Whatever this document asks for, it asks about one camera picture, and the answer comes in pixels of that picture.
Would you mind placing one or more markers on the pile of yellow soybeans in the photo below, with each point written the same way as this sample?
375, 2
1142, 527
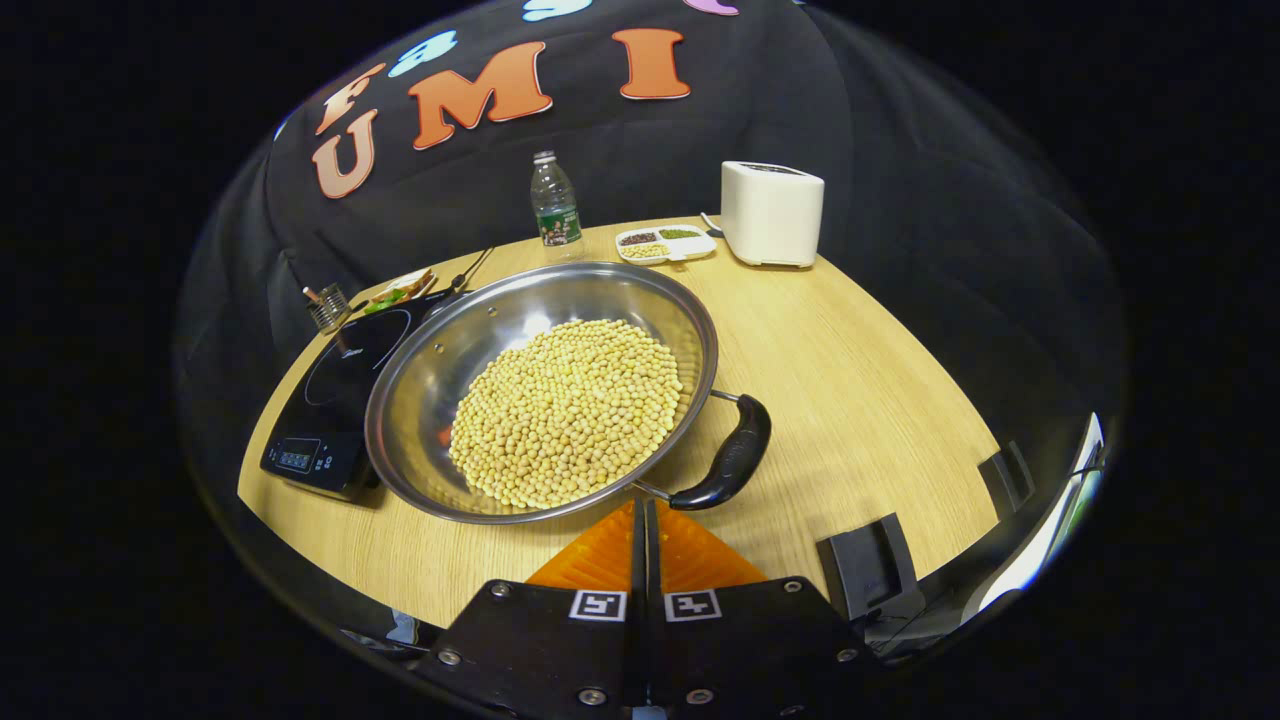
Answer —
570, 410

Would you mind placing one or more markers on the clear plastic water bottle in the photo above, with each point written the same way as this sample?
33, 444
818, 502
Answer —
555, 210

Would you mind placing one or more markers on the black plastic stand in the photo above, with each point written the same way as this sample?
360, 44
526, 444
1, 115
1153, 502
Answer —
865, 570
1005, 480

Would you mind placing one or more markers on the sandwich on white plate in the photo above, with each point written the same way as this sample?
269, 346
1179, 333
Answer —
400, 290

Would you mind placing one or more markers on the white toaster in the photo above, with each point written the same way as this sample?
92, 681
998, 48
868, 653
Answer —
770, 215

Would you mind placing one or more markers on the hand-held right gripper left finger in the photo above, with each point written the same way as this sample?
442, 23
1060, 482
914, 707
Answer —
560, 650

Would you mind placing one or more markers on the white divided dish of beans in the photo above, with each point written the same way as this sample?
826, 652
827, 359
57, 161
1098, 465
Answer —
665, 243

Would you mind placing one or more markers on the black induction cooktop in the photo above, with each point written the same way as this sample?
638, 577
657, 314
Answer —
340, 385

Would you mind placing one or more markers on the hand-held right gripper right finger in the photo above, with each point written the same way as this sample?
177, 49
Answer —
740, 650

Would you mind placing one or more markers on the black backdrop cloth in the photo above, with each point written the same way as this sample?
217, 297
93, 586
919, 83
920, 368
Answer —
800, 100

